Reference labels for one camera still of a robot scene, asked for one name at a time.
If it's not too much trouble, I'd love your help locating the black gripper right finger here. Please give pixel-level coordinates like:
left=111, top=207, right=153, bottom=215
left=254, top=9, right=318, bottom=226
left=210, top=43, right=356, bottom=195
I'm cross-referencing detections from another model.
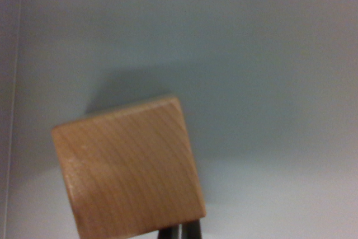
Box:
left=181, top=219, right=203, bottom=239

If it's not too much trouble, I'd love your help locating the white plastic tray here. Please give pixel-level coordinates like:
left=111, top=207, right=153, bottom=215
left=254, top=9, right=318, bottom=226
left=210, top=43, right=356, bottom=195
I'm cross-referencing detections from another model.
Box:
left=0, top=0, right=358, bottom=239

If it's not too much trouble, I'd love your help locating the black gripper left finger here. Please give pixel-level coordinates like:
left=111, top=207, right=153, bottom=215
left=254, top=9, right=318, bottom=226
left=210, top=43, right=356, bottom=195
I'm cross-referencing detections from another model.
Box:
left=157, top=223, right=180, bottom=239

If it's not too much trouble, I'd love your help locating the wooden cube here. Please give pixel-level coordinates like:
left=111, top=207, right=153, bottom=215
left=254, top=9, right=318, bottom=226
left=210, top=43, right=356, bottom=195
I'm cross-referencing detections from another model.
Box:
left=51, top=96, right=207, bottom=239

